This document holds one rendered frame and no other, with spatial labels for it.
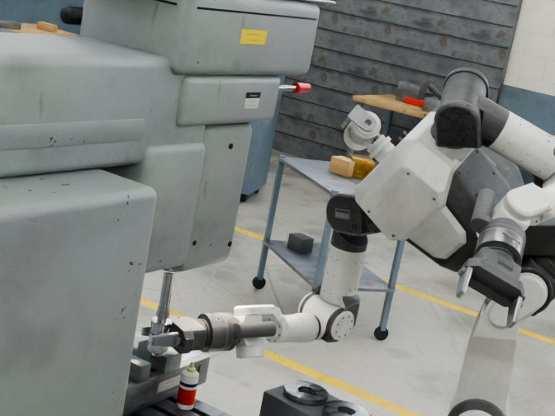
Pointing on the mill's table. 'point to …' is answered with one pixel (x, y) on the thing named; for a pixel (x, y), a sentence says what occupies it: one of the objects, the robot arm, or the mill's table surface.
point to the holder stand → (305, 402)
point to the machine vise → (158, 380)
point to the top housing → (211, 33)
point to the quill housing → (218, 194)
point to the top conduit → (72, 15)
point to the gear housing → (226, 99)
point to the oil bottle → (187, 388)
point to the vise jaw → (173, 360)
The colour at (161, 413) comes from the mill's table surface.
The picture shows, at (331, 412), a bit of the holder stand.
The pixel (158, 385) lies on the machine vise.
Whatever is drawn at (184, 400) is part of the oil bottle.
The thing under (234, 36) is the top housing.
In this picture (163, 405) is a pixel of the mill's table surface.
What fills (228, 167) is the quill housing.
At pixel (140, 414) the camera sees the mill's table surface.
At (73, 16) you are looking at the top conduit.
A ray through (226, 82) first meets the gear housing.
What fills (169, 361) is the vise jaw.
